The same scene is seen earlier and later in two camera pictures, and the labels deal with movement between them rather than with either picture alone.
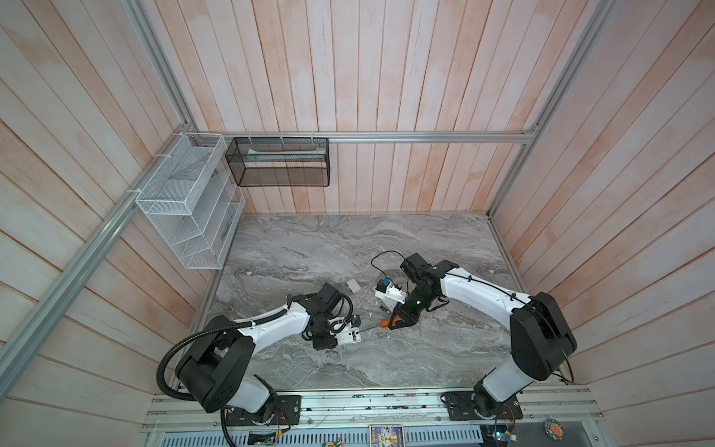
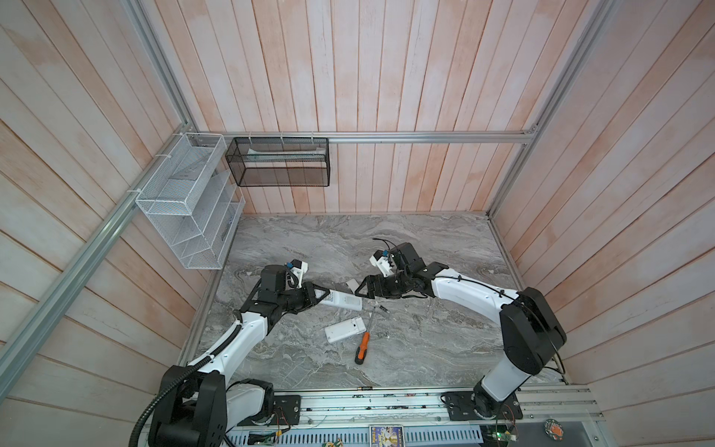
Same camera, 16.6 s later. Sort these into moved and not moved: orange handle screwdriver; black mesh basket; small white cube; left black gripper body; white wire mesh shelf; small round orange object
Moved: left black gripper body; orange handle screwdriver
Not moved: white wire mesh shelf; small white cube; black mesh basket; small round orange object
